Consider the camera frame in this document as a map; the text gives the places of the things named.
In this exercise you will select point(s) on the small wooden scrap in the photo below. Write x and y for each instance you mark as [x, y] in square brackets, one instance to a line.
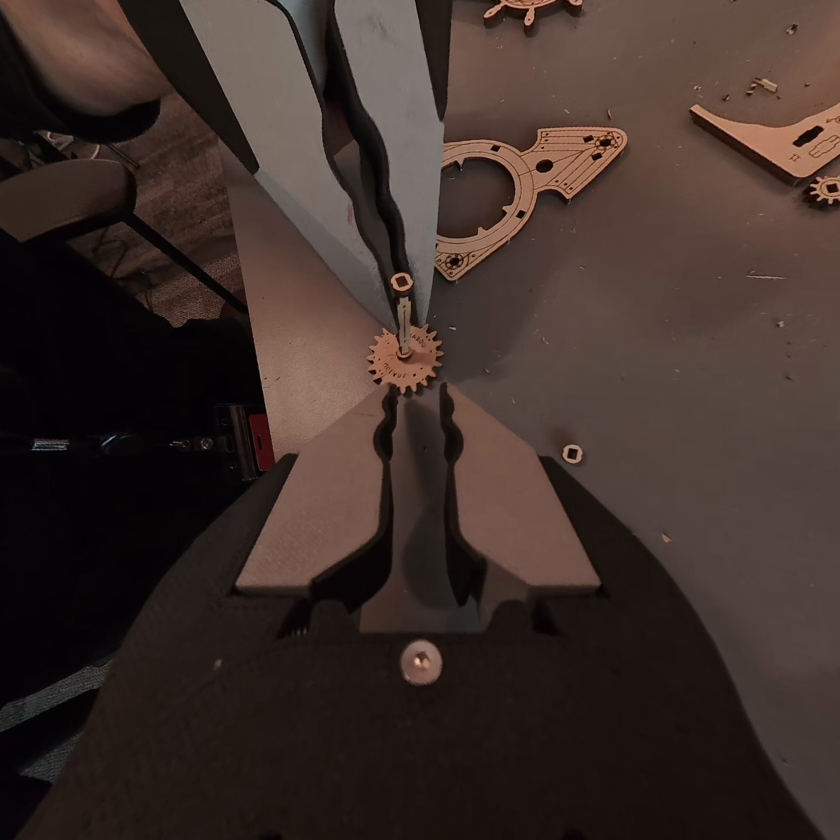
[764, 84]

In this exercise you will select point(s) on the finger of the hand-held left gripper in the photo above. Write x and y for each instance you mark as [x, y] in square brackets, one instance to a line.
[262, 85]
[400, 98]

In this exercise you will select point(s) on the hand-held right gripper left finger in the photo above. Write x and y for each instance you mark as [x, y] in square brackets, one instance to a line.
[315, 518]

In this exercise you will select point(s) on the person's left hand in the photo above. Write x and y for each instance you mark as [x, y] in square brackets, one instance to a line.
[79, 59]

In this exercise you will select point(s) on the red badge in holder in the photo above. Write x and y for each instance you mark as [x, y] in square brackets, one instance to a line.
[253, 446]

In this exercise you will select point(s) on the wooden axle pin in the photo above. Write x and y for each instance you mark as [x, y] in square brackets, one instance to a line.
[403, 321]

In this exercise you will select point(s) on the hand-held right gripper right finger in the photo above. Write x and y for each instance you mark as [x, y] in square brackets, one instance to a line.
[518, 518]

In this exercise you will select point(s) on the small wooden washer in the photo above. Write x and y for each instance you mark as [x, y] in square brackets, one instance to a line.
[565, 455]

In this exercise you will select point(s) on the wooden scalloped strip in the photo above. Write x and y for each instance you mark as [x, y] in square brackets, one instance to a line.
[754, 141]

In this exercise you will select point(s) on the wooden ship wheel piece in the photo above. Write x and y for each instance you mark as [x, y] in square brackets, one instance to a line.
[529, 14]

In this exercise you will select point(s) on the small wooden gear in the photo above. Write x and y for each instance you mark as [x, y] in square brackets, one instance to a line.
[814, 191]

